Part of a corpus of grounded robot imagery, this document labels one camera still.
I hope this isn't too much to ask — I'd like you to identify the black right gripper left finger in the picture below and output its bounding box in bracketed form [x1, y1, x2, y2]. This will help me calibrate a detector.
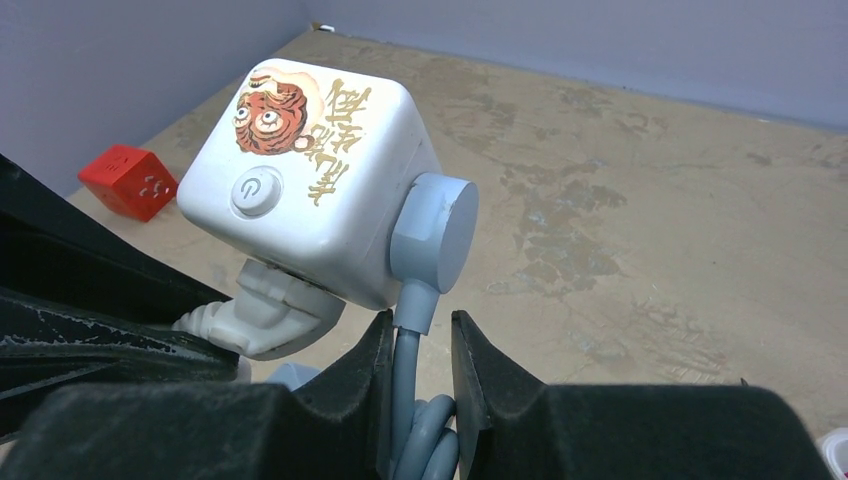
[1, 311, 393, 479]

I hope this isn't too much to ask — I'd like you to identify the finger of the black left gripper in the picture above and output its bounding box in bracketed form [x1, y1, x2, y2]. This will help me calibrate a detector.
[1, 159, 239, 442]

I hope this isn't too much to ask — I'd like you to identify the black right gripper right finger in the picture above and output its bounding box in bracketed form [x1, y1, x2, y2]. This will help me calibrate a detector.
[451, 310, 831, 479]

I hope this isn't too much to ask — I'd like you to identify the red cube socket adapter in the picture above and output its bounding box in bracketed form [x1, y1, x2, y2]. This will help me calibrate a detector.
[77, 144, 178, 222]

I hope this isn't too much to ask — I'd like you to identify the light blue cord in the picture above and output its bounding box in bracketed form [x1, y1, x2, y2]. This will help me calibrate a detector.
[387, 172, 480, 480]

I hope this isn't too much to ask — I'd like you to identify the white cube power socket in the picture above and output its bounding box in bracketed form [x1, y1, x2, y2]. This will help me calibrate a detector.
[177, 58, 441, 310]

